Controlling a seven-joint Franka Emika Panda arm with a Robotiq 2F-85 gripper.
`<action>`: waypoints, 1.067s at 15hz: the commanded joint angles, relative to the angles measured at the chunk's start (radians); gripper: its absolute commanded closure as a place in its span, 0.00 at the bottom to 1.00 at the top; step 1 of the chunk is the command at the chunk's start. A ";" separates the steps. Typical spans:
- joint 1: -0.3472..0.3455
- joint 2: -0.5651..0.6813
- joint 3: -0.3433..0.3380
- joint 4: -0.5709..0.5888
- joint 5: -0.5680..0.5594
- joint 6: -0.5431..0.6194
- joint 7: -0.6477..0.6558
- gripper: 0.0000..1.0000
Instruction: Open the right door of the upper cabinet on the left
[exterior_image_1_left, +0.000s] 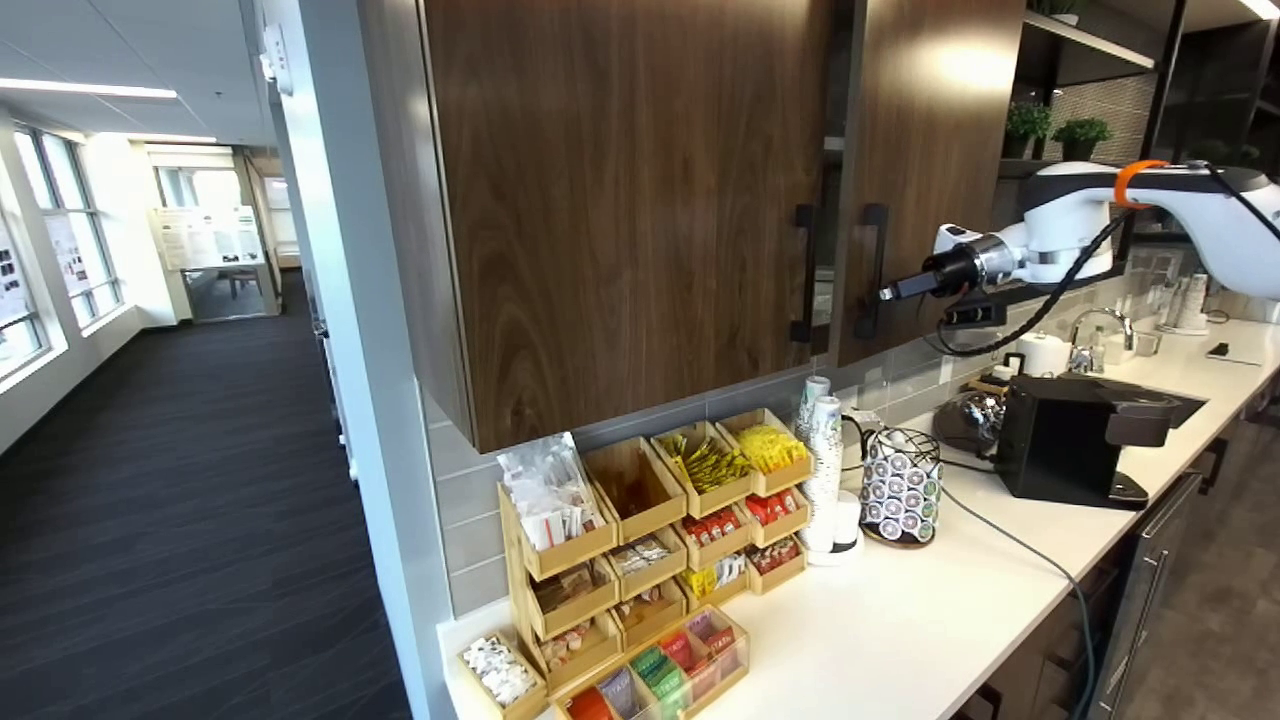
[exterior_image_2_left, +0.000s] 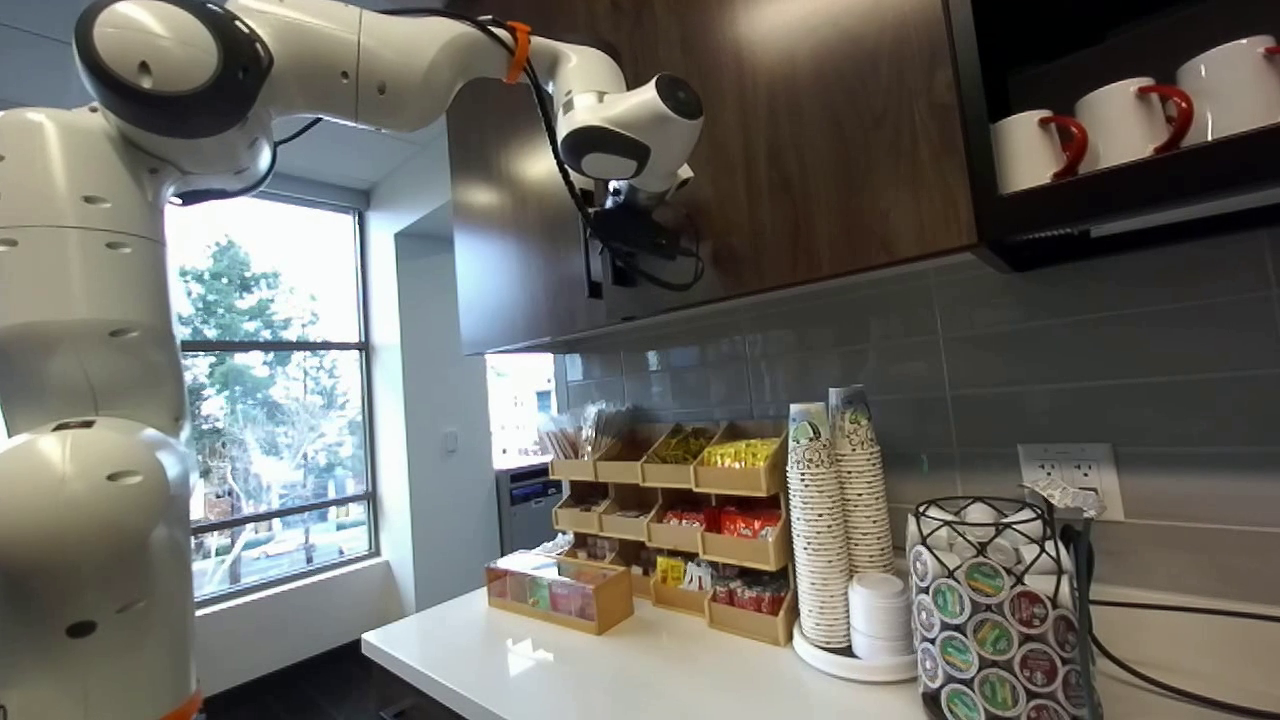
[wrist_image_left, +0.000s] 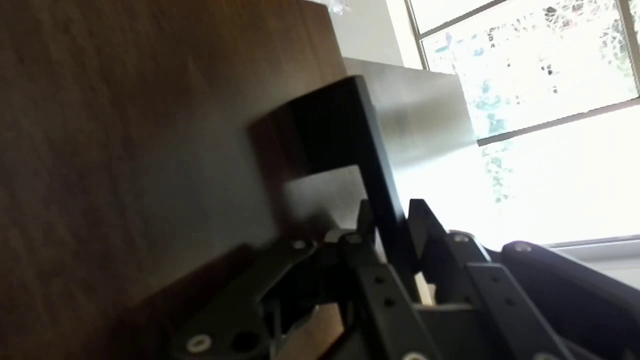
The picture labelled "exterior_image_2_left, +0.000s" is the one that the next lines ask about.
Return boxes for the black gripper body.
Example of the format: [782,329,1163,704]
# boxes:
[593,173,675,271]

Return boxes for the black open shelf unit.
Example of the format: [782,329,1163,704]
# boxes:
[944,0,1280,278]

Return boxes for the clear plastic packet bag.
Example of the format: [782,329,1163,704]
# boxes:
[535,405,633,464]

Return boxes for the yellow snack packets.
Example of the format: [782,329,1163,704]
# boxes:
[701,433,782,478]

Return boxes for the stainless steel appliance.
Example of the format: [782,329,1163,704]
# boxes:
[496,459,562,562]

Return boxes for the red snack packets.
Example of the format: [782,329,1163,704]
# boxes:
[704,495,782,546]

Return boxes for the wooden tiered snack organizer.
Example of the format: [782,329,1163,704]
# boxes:
[545,416,800,653]

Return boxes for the dotted paper cup stack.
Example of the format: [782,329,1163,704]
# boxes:
[781,401,861,655]
[825,385,899,582]

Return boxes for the wooden tea bag box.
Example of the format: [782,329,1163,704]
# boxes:
[480,549,640,639]

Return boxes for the large window showing trees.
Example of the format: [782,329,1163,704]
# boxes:
[161,193,381,611]

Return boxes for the stack of white cup lids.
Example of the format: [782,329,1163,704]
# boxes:
[842,568,917,664]

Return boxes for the white round cup tray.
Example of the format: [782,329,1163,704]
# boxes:
[789,624,923,689]

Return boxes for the black bar door handle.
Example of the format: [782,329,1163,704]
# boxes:
[585,218,607,306]

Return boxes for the orange strap on arm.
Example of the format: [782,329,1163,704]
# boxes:
[500,17,540,83]

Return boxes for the white mug with red handle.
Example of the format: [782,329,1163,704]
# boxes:
[988,105,1093,201]
[1073,74,1199,178]
[1173,32,1280,148]

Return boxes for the white wall power outlet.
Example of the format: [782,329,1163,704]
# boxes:
[1016,440,1128,529]

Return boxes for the black wire coffee pod carousel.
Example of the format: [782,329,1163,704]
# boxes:
[903,492,1104,720]

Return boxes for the black appliance power cable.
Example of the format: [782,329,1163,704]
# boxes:
[1053,495,1280,720]

